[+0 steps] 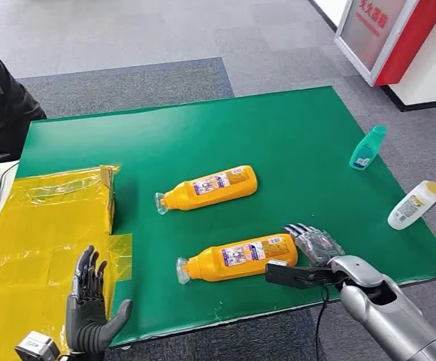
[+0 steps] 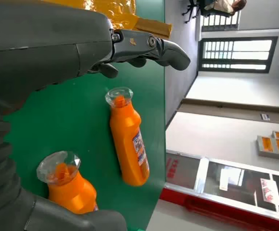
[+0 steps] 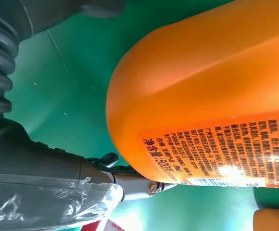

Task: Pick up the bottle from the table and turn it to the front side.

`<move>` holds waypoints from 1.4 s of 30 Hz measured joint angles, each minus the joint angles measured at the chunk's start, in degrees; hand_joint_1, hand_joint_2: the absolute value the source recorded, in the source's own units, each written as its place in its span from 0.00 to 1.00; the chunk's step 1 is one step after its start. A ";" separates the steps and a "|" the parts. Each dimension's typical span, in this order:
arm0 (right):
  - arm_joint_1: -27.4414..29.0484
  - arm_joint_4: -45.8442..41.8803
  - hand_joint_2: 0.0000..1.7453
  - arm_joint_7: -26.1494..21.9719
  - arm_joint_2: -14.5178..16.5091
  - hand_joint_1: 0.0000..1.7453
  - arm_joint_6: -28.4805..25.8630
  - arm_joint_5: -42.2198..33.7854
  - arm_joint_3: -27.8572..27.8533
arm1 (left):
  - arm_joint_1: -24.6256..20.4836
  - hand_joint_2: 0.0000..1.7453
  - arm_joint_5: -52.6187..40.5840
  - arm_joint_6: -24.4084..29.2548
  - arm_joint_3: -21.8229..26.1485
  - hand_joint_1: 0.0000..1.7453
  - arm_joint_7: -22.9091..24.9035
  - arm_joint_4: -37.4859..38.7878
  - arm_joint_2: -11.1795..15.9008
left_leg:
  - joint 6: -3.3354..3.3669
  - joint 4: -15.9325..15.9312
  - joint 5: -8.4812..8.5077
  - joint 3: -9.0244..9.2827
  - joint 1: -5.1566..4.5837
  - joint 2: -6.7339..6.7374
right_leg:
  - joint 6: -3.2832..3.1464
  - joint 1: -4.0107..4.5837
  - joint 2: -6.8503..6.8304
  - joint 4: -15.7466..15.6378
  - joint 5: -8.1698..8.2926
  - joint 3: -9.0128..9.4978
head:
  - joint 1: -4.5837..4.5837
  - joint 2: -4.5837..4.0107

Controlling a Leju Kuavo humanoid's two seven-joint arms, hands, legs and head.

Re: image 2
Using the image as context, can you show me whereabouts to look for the orange bottle with clear cap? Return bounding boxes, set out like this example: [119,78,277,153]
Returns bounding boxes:
[36,151,99,215]
[105,87,150,187]

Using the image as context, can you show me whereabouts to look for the green table mat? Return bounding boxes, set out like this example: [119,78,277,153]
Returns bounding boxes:
[3,0,166,231]

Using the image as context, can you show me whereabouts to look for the yellow wrapped cardboard box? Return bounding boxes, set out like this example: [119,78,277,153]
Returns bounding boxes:
[43,0,173,39]

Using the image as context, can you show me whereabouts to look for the barred glass partition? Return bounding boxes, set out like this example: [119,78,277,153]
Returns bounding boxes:
[200,11,241,33]

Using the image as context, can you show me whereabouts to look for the brown framed door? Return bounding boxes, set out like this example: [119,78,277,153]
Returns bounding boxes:
[176,98,279,125]

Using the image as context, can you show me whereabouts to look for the dark framed window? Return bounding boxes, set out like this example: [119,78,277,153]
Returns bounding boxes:
[198,36,279,74]

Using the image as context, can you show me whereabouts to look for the red and white cabinet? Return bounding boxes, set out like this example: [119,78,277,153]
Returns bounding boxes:
[159,149,279,231]

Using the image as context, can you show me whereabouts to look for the orange wall plaques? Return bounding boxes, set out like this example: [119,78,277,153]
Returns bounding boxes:
[257,130,279,162]

